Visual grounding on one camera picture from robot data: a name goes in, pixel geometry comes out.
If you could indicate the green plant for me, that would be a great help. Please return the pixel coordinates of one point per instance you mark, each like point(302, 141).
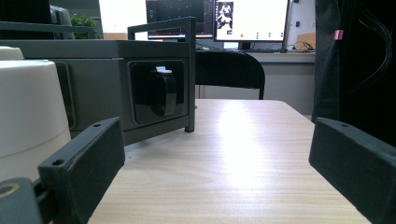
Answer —
point(84, 25)

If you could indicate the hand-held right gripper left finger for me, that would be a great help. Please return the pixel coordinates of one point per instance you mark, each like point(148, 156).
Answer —
point(84, 168)

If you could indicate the monitor with dark screen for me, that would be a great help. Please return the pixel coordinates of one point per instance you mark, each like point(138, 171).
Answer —
point(177, 15)

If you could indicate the black folding chair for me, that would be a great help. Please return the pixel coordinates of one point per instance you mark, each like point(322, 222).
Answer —
point(227, 70)

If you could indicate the cardboard box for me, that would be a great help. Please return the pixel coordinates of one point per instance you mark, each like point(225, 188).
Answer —
point(306, 40)

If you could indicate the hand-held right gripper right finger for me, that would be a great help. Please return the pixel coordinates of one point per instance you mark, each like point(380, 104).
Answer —
point(358, 168)

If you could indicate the black curtain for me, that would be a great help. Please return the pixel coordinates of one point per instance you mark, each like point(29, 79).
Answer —
point(358, 62)

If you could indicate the monitor with white screen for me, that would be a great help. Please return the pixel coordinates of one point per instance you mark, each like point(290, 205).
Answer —
point(252, 18)

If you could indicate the pink clip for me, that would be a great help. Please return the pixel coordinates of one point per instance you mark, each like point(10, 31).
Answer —
point(338, 34)

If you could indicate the dark equipment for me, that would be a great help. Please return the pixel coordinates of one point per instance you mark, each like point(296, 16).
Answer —
point(28, 12)

